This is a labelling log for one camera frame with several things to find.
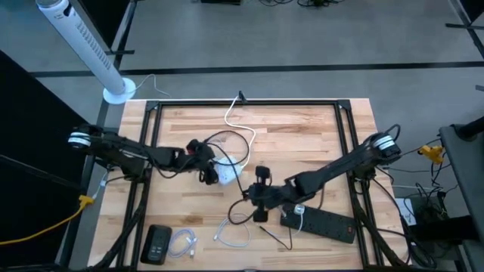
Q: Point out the yellow plug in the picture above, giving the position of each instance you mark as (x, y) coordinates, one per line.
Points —
(431, 152)

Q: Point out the small white plug adapter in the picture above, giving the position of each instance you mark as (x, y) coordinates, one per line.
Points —
(103, 184)

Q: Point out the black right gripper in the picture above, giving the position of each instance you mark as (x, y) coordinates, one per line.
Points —
(264, 196)

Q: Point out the black side cart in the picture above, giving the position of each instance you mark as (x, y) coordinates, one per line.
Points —
(465, 170)

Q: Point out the white cube power strip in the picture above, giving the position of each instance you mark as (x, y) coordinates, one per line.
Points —
(225, 174)

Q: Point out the black power strip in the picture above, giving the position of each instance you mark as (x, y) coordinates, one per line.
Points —
(332, 226)

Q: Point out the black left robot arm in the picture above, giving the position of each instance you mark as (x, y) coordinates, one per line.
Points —
(125, 151)

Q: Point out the white tower fan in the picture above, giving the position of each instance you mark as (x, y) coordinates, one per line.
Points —
(87, 45)

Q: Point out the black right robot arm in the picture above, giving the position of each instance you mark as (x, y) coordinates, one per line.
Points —
(340, 166)

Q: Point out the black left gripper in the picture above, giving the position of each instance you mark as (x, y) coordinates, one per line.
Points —
(202, 158)

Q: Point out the white paper sheet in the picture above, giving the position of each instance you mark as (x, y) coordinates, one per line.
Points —
(406, 213)

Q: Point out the black charger box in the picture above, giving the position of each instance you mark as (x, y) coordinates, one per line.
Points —
(156, 245)

